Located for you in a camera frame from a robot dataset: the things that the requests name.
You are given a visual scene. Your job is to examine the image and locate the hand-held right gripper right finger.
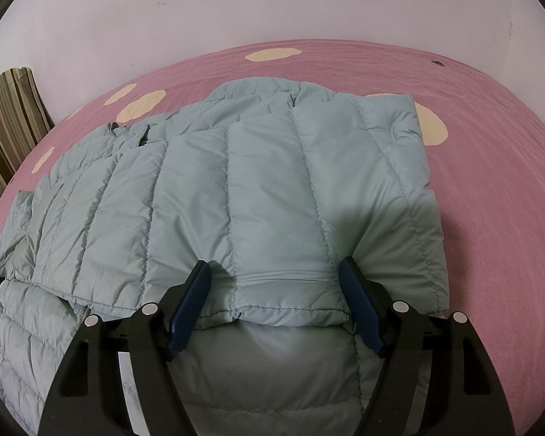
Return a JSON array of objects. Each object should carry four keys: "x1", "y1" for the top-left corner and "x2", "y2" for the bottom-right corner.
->
[{"x1": 338, "y1": 255, "x2": 517, "y2": 436}]

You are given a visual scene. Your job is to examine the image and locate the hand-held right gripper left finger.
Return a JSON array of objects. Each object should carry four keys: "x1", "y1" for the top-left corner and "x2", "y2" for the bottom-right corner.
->
[{"x1": 36, "y1": 261, "x2": 213, "y2": 436}]

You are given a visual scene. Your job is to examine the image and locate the light blue puffer jacket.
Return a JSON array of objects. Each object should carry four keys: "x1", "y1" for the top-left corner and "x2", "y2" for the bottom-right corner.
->
[{"x1": 0, "y1": 79, "x2": 451, "y2": 436}]

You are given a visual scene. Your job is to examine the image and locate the pink bed sheet, cream dots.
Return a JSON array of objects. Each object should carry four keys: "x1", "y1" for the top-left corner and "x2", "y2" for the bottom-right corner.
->
[{"x1": 0, "y1": 39, "x2": 545, "y2": 436}]

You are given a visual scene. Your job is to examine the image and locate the striped pillow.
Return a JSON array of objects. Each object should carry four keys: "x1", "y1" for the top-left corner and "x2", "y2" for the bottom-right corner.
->
[{"x1": 0, "y1": 67, "x2": 55, "y2": 232}]

